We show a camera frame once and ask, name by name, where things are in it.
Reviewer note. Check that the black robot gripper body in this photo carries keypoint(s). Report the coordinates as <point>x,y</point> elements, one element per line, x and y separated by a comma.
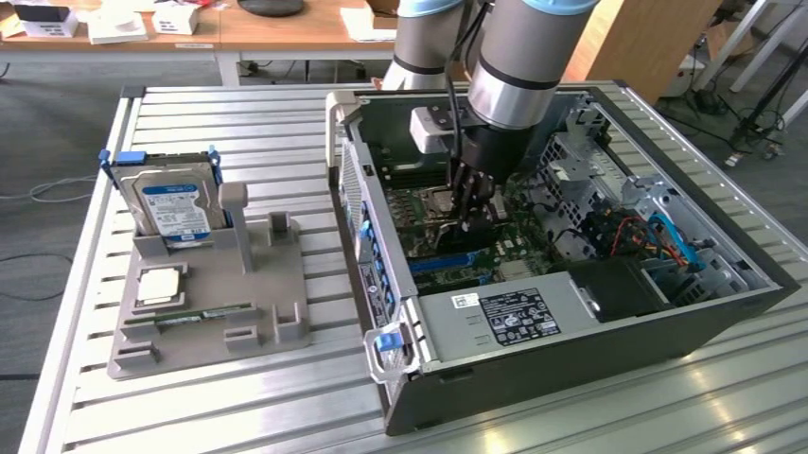
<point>492,151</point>

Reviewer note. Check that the black graphics card metal bracket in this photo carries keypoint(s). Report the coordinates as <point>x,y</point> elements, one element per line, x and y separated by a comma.
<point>468,246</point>

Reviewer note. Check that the installed CPU silver lid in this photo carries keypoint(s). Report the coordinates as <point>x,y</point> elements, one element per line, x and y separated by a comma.
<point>442,202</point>

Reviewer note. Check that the green motherboard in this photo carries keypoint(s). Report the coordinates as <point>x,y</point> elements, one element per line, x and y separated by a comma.
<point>524,246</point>

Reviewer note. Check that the silver chipset heatsink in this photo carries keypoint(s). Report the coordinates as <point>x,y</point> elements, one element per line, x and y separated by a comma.
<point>516,270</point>

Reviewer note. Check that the blue expansion slot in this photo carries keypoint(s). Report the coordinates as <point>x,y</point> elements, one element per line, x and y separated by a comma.
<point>435,266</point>

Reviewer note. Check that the blue card retainer strip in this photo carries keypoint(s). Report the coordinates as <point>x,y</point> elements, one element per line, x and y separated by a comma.
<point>373,255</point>

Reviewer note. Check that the grey power supply black label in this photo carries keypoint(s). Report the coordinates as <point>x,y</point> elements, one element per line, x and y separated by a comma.
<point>454,331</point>

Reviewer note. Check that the blue case latch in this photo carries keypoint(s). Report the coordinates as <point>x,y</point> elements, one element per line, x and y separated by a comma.
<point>386,343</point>

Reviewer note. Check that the white paper stack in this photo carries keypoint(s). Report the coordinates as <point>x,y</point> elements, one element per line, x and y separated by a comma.
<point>366,28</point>

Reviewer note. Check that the wooden cabinet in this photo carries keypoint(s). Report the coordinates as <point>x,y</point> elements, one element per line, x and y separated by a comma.
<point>651,42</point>

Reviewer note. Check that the white floor appliance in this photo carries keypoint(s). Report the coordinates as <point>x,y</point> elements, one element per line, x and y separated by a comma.
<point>685,80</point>

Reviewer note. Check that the black open PC case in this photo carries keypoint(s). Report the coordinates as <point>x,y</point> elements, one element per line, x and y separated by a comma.
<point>568,359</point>

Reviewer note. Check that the small brown cardboard box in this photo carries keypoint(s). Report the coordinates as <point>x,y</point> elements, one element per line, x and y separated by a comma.
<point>382,7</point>

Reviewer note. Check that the metal disk bay cage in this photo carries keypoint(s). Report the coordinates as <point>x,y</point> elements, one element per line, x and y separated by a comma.
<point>725,274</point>

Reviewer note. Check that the black wheeled stand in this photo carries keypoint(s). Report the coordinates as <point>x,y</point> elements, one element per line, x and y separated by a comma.
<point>751,125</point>

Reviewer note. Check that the large brown cardboard box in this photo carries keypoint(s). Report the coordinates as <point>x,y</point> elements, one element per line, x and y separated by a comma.
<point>725,40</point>

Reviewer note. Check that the grey printed parts rack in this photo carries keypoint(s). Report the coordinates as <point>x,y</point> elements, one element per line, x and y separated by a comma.
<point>208,279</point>

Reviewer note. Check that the dark round object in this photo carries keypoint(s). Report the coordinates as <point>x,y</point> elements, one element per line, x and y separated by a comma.
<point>271,7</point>

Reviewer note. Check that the hard disk blue caddy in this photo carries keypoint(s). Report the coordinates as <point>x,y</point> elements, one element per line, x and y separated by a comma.
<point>174,208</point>

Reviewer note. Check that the loose green RAM stick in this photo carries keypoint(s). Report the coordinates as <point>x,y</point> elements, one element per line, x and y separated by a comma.
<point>190,316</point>

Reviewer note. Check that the loose silver CPU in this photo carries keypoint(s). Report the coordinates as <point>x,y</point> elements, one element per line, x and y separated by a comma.
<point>158,286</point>

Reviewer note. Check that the white printed box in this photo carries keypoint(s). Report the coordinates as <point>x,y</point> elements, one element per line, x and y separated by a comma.
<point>176,21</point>

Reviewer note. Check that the white stacked box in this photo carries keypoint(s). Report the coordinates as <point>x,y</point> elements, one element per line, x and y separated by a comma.
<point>116,33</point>

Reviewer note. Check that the white box black lid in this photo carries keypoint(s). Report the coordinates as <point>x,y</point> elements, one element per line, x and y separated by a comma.
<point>51,27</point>

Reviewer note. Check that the CPU socket metal frame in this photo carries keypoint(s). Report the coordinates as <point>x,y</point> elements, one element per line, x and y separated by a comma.
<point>429,208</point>

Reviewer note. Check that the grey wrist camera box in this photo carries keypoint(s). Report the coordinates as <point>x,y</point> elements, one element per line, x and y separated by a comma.
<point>429,134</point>

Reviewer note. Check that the wooden desk white frame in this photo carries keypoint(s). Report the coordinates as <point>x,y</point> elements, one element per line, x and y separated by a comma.
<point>164,40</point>
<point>283,28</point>

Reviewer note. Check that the white table frame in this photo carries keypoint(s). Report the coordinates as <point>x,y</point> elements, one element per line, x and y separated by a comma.
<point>767,49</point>

